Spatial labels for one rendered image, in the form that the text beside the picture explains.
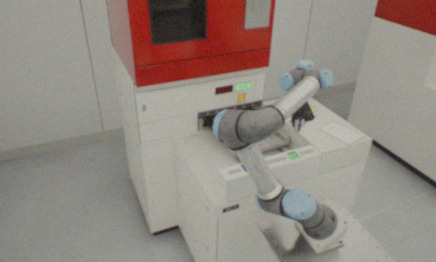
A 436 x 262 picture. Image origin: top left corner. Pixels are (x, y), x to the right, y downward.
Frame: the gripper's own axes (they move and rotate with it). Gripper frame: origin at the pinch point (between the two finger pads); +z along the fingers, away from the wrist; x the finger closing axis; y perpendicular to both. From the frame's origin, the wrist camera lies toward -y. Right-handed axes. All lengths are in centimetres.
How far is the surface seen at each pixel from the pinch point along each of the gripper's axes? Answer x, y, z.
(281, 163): 9.2, -2.5, 14.7
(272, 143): -3.6, 24.7, 22.7
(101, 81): 70, 207, 47
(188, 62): 37, 54, -22
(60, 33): 96, 207, -1
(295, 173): 0.2, -4.0, 22.8
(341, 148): -28.0, -3.7, 14.6
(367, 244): -5, -50, 29
